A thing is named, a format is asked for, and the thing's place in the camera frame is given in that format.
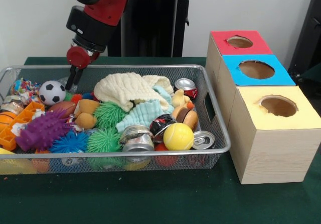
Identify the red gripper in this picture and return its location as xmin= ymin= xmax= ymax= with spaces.
xmin=65 ymin=45 xmax=100 ymax=92

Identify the clear plastic bag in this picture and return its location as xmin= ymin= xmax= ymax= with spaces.
xmin=58 ymin=75 xmax=81 ymax=92

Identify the cream knitted cloth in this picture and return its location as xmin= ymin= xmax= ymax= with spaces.
xmin=94 ymin=72 xmax=174 ymax=112

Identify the purple spiky ball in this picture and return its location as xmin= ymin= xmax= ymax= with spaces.
xmin=15 ymin=109 xmax=72 ymax=151

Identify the yellow plush duck toy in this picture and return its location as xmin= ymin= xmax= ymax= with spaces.
xmin=171 ymin=88 xmax=194 ymax=109

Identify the small toy hamburger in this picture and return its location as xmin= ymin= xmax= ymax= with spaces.
xmin=171 ymin=106 xmax=198 ymax=131

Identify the clear shallow mesh bin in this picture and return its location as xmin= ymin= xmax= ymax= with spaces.
xmin=0 ymin=65 xmax=231 ymax=175

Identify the wooden box with three holes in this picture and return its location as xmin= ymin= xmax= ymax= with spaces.
xmin=205 ymin=31 xmax=321 ymax=185

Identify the small soccer ball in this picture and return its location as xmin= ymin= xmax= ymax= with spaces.
xmin=39 ymin=80 xmax=67 ymax=106

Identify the green spiky ball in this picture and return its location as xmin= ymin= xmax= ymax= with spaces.
xmin=86 ymin=128 xmax=122 ymax=153

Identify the light teal cloth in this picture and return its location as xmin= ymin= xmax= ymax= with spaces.
xmin=115 ymin=86 xmax=174 ymax=134

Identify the small orange basketball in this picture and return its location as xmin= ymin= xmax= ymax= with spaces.
xmin=0 ymin=111 xmax=17 ymax=130

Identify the crushed silver can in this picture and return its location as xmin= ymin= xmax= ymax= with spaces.
xmin=119 ymin=125 xmax=155 ymax=152

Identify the red soda can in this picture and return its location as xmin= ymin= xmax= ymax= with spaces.
xmin=175 ymin=78 xmax=198 ymax=100

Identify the yellow tennis ball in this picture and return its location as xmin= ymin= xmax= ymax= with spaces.
xmin=163 ymin=123 xmax=194 ymax=151

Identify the dark green table cloth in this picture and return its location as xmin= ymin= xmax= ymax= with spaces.
xmin=0 ymin=57 xmax=321 ymax=224

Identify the silver can with pull tab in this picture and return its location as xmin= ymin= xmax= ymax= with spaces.
xmin=192 ymin=131 xmax=215 ymax=150

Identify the black side stand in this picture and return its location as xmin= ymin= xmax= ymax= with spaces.
xmin=288 ymin=0 xmax=321 ymax=81

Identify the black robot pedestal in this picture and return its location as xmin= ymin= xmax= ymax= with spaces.
xmin=97 ymin=0 xmax=202 ymax=58

